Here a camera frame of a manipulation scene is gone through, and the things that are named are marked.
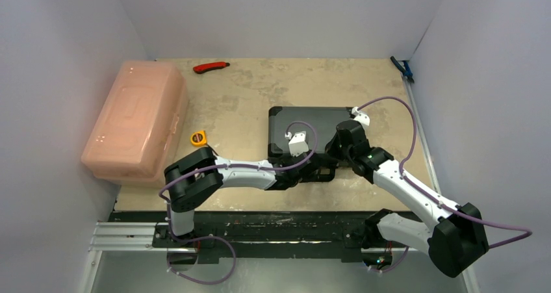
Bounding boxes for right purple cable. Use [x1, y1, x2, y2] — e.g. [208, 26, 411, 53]
[356, 96, 533, 275]

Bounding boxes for black poker set case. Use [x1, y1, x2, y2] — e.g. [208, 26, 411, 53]
[267, 106, 352, 183]

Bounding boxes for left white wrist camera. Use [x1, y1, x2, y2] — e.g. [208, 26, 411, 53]
[285, 131, 309, 157]

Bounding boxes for aluminium frame rail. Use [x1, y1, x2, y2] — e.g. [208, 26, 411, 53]
[79, 220, 481, 293]

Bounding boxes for purple cable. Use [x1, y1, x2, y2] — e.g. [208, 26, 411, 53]
[356, 96, 533, 275]
[158, 121, 319, 285]

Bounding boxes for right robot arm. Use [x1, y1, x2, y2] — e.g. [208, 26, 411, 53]
[326, 120, 489, 277]

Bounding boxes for pink translucent storage box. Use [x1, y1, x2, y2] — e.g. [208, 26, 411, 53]
[81, 60, 189, 188]

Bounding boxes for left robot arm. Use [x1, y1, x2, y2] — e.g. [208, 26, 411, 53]
[159, 147, 337, 247]

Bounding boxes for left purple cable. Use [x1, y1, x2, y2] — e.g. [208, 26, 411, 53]
[158, 121, 319, 285]

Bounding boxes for yellow tape measure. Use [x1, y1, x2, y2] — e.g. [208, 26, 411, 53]
[190, 130, 208, 147]

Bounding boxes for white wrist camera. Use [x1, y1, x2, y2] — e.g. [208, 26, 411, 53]
[351, 107, 370, 130]
[285, 131, 309, 157]

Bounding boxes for blue handled pliers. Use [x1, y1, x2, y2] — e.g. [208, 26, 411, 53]
[390, 56, 415, 84]

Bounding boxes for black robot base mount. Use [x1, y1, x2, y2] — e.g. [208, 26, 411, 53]
[108, 211, 405, 268]

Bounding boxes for red utility knife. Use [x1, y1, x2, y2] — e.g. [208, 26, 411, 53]
[192, 61, 231, 74]

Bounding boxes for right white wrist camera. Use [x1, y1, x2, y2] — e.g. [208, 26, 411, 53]
[351, 107, 370, 130]

